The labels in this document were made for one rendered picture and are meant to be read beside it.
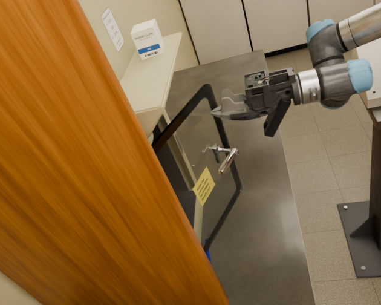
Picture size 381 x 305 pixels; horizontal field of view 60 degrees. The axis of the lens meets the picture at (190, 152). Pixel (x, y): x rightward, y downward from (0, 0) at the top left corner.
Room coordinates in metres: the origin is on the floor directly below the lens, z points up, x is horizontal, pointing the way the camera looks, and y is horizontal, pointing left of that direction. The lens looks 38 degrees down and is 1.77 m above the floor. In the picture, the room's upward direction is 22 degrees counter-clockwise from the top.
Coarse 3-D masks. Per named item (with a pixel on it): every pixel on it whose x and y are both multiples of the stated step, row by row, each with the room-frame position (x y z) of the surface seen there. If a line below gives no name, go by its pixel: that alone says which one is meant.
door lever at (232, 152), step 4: (220, 148) 0.69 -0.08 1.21; (224, 148) 0.69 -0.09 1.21; (228, 148) 0.68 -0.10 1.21; (232, 148) 0.67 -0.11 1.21; (220, 152) 0.69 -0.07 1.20; (228, 152) 0.68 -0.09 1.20; (232, 152) 0.66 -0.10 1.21; (236, 152) 0.66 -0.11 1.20; (228, 156) 0.65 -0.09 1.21; (232, 156) 0.65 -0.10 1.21; (224, 160) 0.64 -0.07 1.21; (228, 160) 0.64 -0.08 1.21; (232, 160) 0.64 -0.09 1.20; (224, 164) 0.63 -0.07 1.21; (228, 164) 0.63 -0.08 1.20; (220, 168) 0.62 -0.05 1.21; (224, 168) 0.61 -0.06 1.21; (220, 172) 0.61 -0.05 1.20; (224, 172) 0.61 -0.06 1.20
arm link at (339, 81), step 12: (348, 60) 0.61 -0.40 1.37; (360, 60) 0.59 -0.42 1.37; (324, 72) 0.60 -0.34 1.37; (336, 72) 0.59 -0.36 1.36; (348, 72) 0.58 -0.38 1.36; (360, 72) 0.57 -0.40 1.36; (372, 72) 0.56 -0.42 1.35; (324, 84) 0.59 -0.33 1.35; (336, 84) 0.58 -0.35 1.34; (348, 84) 0.57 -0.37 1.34; (360, 84) 0.56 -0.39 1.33; (372, 84) 0.56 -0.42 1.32; (324, 96) 0.58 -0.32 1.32; (336, 96) 0.58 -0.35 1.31; (348, 96) 0.59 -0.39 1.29
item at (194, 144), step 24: (192, 120) 0.65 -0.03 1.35; (216, 120) 0.71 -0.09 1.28; (168, 144) 0.59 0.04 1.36; (192, 144) 0.63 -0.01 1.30; (216, 144) 0.69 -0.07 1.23; (168, 168) 0.57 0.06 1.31; (192, 168) 0.61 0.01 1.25; (216, 168) 0.67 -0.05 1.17; (192, 192) 0.59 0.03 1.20; (216, 192) 0.64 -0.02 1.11; (240, 192) 0.72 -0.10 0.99; (192, 216) 0.57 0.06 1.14; (216, 216) 0.62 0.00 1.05
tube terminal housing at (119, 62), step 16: (80, 0) 0.65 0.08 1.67; (96, 0) 0.71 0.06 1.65; (112, 0) 0.79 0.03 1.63; (96, 16) 0.68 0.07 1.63; (96, 32) 0.65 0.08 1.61; (128, 32) 0.79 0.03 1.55; (112, 48) 0.68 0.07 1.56; (128, 48) 0.76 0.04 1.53; (112, 64) 0.65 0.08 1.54; (160, 128) 0.80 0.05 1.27
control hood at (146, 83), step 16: (176, 48) 0.69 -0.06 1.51; (128, 64) 0.71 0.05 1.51; (144, 64) 0.68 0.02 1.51; (160, 64) 0.64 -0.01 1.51; (128, 80) 0.63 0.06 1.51; (144, 80) 0.60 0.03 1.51; (160, 80) 0.57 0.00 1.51; (128, 96) 0.56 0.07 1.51; (144, 96) 0.53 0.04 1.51; (160, 96) 0.51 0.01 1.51; (144, 112) 0.49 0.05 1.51; (160, 112) 0.48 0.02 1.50; (144, 128) 0.49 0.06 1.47
